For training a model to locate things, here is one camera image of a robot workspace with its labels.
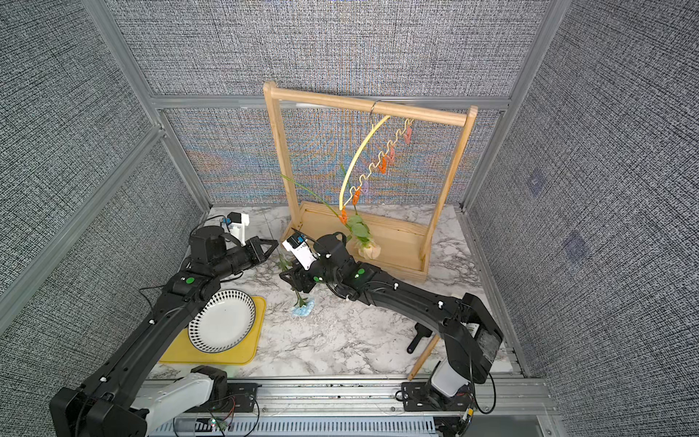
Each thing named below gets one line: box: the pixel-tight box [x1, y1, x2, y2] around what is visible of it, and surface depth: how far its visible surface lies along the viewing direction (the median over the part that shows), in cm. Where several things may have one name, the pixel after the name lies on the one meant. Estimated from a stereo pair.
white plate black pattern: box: [187, 288, 257, 354], surface depth 84 cm
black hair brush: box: [406, 322, 433, 355], surface depth 83 cm
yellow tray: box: [159, 295, 266, 366], surface depth 82 cm
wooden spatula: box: [407, 334, 441, 381], surface depth 81 cm
